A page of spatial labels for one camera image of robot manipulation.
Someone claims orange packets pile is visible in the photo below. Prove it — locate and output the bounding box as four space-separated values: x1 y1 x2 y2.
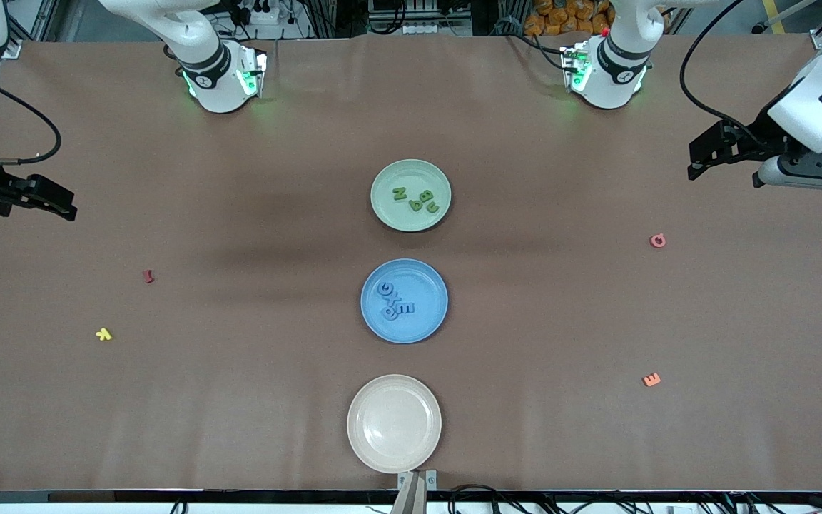
524 0 613 36

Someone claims white power strip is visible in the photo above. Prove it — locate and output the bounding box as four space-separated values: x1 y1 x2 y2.
236 0 280 26

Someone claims white socket strip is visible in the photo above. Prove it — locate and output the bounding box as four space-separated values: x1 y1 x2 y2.
402 20 472 36

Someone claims green round plate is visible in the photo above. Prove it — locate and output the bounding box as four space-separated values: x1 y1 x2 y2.
370 158 452 233

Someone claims blue round plate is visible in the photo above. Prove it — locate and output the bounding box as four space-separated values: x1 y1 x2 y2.
360 258 449 345

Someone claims beige round plate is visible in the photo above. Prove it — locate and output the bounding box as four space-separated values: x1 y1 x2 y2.
347 374 442 474

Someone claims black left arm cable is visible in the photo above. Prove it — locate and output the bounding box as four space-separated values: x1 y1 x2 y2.
679 0 768 147

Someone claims aluminium table edge rail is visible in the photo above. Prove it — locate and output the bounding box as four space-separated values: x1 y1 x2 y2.
0 490 822 514

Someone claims black cable bundle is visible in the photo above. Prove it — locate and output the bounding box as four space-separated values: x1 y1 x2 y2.
447 480 822 514

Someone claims grey metal mount bracket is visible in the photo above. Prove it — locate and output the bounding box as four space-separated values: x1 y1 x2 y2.
391 469 439 514

